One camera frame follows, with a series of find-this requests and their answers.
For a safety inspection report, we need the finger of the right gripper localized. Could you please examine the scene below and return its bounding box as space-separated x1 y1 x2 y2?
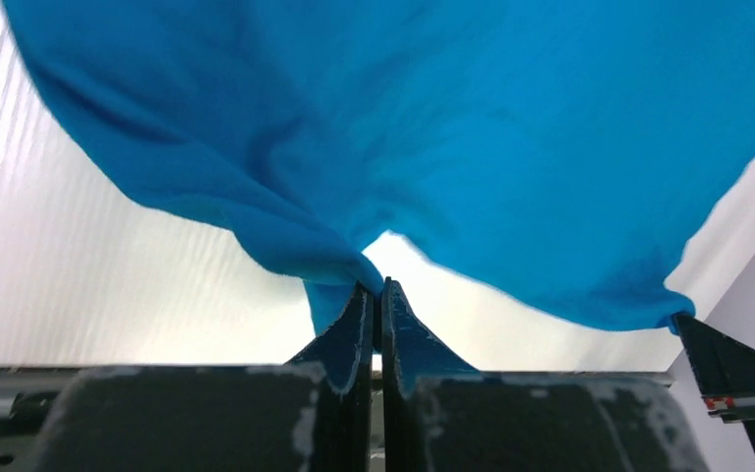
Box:
672 314 755 423

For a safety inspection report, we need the blue t shirt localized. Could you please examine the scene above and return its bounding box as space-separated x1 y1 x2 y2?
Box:
4 1 755 330

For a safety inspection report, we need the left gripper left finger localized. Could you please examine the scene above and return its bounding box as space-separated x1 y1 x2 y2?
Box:
289 284 374 471

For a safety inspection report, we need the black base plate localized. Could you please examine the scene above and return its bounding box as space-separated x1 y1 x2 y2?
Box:
0 361 683 471

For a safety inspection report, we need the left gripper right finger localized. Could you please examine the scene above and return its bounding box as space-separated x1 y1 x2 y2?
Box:
380 278 479 471

